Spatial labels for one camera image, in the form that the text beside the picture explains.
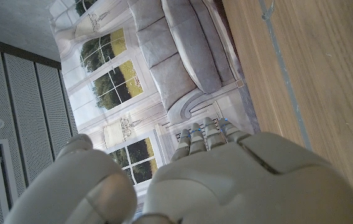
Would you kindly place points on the printed sofa room backdrop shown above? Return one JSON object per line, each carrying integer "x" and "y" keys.
{"x": 117, "y": 77}

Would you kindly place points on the white ceiling vent slot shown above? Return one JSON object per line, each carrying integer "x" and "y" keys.
{"x": 4, "y": 174}

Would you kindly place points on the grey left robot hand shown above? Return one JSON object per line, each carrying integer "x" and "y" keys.
{"x": 241, "y": 186}

